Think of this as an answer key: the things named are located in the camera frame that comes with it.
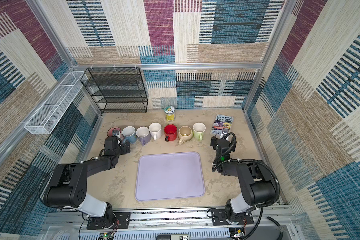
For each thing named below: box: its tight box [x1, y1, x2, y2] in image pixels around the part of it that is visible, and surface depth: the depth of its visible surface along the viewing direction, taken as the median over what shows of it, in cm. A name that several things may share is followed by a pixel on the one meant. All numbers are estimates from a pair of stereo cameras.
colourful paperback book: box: [210, 114, 233, 136], surface depth 110 cm
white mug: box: [148, 122, 162, 141], surface depth 99 cm
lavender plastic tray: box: [135, 151, 206, 201], surface depth 90 cm
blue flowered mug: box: [122, 125, 138, 144], surface depth 99 cm
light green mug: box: [192, 122, 206, 141], surface depth 99 cm
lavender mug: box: [136, 126, 151, 146], surface depth 100 cm
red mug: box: [163, 124, 178, 142], surface depth 101 cm
